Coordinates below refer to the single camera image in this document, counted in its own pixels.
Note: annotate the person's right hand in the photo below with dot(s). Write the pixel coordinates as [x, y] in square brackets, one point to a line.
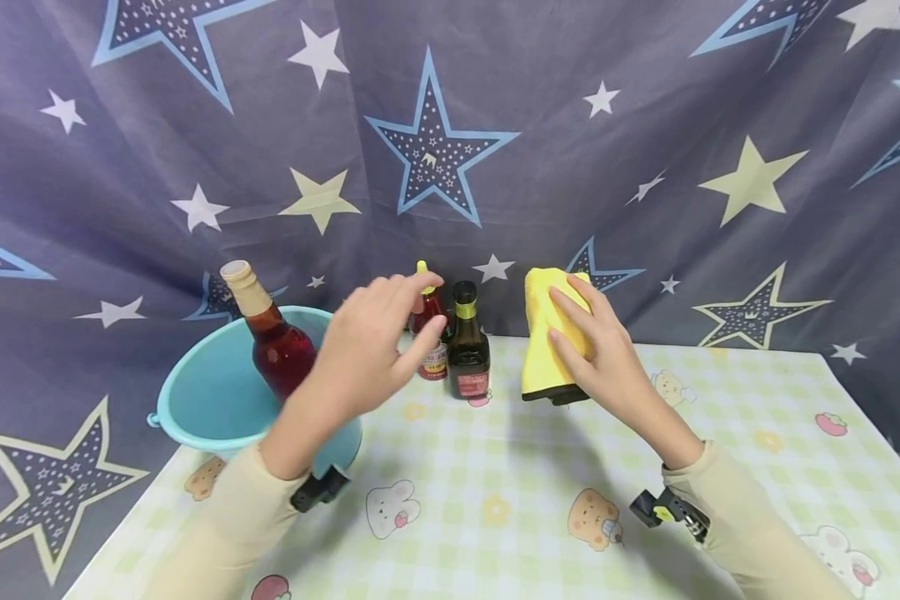
[607, 358]

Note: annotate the person's right middle finger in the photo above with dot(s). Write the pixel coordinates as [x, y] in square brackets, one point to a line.
[570, 321]

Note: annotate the person's left fingers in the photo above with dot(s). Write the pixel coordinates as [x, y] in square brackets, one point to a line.
[364, 293]

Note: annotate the person's left forearm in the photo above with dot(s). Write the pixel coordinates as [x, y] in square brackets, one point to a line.
[240, 517]

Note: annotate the small red yellow-capped bottle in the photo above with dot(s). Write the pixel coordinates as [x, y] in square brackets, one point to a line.
[435, 360]

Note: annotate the yellow cleaning cloth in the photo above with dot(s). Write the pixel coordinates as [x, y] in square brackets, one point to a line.
[541, 350]

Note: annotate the person's left index finger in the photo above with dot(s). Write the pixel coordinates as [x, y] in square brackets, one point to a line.
[414, 284]

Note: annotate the person's right index finger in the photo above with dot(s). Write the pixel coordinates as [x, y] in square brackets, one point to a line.
[588, 298]

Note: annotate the light blue plastic basin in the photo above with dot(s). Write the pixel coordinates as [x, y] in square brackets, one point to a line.
[210, 400]

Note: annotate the person's right forearm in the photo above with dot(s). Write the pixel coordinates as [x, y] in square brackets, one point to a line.
[742, 525]

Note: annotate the dark black-capped sauce bottle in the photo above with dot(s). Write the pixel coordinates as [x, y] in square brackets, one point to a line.
[468, 350]

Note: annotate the red bottle with beige cap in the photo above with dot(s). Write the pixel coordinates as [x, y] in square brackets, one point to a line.
[279, 350]

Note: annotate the person's left hand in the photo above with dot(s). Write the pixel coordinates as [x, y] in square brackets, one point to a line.
[360, 350]

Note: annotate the person's right ring finger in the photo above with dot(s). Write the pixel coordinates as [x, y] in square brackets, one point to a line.
[564, 357]

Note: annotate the black wrist band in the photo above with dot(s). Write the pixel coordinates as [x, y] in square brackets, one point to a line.
[319, 490]
[667, 510]

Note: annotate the person's left thumb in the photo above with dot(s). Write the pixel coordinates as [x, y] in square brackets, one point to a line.
[420, 352]

